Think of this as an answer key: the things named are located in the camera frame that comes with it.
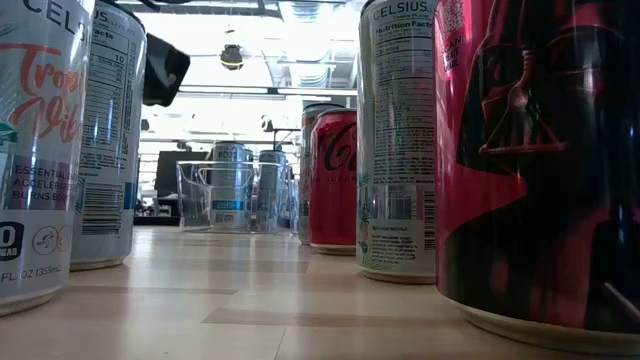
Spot red Coca-Cola Zero can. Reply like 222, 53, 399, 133
308, 107, 359, 257

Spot black ceiling dome camera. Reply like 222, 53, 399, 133
219, 43, 245, 72

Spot black panel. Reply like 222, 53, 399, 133
154, 150, 209, 199

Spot black metal stand frame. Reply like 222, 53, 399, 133
272, 127, 303, 151

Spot silver ventilation duct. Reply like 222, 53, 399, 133
279, 0, 346, 89

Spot white blue Celsius can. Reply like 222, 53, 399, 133
209, 141, 253, 232
256, 148, 290, 234
69, 0, 149, 273

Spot red black Vader cola can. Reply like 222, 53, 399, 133
432, 0, 640, 357

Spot white ceiling light bar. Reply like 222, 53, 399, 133
178, 84, 271, 95
277, 87, 359, 97

